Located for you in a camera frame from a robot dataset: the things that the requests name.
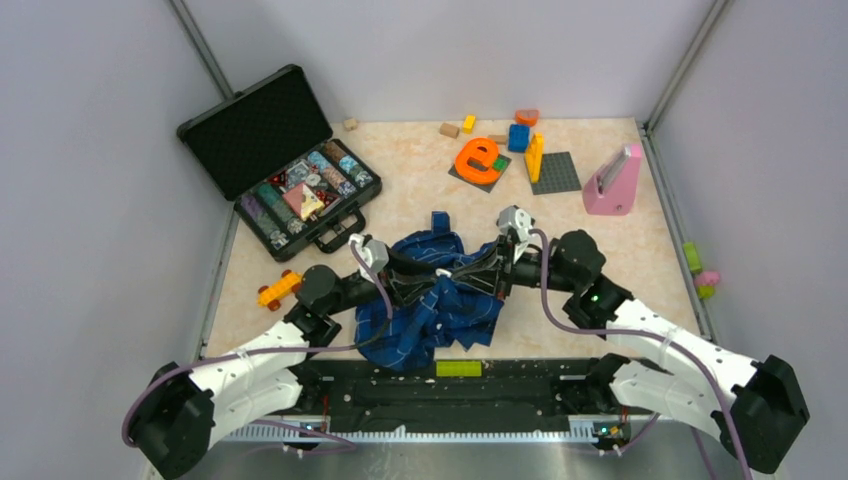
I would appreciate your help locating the green pink toy outside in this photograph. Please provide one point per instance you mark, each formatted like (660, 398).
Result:
(705, 281)

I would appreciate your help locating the lime green brick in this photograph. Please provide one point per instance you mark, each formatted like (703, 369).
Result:
(459, 369)

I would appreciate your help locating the orange toy car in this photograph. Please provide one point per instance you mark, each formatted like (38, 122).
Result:
(271, 296)

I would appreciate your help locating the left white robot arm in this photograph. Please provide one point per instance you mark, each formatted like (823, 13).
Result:
(186, 410)

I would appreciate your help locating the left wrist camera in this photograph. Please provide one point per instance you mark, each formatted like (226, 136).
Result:
(373, 253)

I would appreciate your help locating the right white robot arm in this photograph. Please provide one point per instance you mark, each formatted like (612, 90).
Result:
(754, 408)

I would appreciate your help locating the small yellow block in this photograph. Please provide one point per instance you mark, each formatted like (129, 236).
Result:
(468, 124)

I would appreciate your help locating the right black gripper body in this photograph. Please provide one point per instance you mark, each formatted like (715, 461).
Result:
(525, 270)

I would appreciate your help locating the wooden block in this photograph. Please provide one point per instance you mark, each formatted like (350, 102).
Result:
(449, 130)

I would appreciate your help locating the grey lego baseplate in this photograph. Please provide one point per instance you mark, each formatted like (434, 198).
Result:
(557, 175)

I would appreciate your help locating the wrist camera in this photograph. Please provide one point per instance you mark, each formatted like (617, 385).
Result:
(517, 219)
(373, 253)

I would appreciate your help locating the blue plaid shirt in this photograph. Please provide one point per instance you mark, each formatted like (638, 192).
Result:
(445, 313)

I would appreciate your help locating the yellow toy piece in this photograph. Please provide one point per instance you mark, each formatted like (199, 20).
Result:
(533, 157)

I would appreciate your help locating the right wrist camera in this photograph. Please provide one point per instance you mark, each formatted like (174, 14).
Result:
(517, 219)

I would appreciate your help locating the small wooden cube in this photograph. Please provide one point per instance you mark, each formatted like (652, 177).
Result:
(350, 124)

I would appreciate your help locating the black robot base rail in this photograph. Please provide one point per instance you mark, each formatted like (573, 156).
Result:
(524, 400)

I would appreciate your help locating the blue lego brick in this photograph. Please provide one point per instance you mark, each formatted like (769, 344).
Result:
(518, 138)

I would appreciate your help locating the pink wedge stand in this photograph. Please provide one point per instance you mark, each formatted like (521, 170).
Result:
(611, 190)

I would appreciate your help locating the green lego brick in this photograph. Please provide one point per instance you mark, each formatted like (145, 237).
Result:
(501, 163)

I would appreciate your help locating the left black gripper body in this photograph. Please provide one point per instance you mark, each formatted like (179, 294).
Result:
(385, 281)

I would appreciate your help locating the black poker chip case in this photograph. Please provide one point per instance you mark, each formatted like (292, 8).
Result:
(272, 153)

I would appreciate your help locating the orange letter e toy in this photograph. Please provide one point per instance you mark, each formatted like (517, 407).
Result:
(474, 161)

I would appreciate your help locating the orange cup toy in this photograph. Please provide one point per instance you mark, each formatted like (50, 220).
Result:
(527, 117)

